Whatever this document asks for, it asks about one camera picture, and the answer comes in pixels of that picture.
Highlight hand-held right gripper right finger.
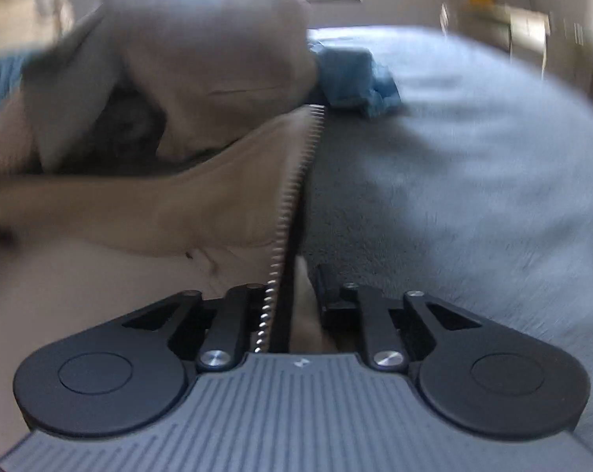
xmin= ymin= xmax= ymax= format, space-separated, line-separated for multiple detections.
xmin=315 ymin=264 xmax=485 ymax=371

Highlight white desk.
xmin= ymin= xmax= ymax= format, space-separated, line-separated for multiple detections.
xmin=458 ymin=2 xmax=564 ymax=56

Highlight cream zip jacket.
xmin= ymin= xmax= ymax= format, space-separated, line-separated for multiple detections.
xmin=0 ymin=103 xmax=344 ymax=458

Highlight tan garment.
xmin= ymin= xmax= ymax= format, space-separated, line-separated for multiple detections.
xmin=97 ymin=0 xmax=323 ymax=169

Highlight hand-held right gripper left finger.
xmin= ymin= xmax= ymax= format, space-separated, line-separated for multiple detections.
xmin=122 ymin=282 xmax=266 ymax=372

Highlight light blue garment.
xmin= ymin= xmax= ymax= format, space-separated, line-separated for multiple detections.
xmin=310 ymin=43 xmax=401 ymax=120

